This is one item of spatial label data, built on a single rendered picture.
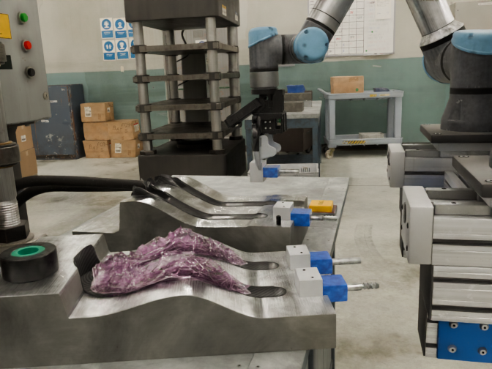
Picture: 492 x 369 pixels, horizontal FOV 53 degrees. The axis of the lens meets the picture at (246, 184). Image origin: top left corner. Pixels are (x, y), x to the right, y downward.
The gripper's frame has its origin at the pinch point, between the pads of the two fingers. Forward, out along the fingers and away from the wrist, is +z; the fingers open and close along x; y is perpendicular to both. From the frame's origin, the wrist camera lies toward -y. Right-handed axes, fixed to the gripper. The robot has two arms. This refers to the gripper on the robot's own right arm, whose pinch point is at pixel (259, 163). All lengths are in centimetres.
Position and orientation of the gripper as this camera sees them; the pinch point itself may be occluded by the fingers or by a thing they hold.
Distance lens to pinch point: 135.0
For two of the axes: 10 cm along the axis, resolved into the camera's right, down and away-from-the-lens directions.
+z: 0.4, 9.7, 2.2
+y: 9.7, 0.1, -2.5
